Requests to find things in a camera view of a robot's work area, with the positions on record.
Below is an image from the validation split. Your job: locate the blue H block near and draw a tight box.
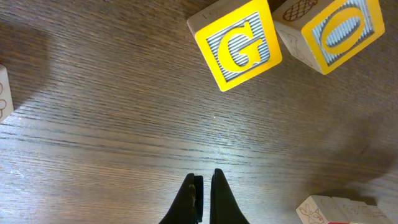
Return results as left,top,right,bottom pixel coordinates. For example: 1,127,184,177
0,64,14,122

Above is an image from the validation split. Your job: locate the yellow G block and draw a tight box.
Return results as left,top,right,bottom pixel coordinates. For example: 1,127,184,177
187,0,282,91

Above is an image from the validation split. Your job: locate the yellow O block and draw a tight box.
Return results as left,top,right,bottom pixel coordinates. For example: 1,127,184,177
272,0,385,75

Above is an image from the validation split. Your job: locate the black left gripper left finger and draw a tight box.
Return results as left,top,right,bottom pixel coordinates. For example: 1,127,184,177
159,173,203,224

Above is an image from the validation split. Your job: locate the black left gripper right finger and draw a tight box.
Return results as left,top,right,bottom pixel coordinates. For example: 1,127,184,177
210,169,249,224

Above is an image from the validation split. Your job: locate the red I block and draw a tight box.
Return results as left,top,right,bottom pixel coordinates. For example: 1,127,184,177
296,195,351,224

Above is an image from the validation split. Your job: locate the yellow C block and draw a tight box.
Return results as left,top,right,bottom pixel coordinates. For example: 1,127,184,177
332,197,380,224

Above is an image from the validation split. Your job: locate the green R block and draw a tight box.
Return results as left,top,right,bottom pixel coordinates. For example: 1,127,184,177
369,205,394,224

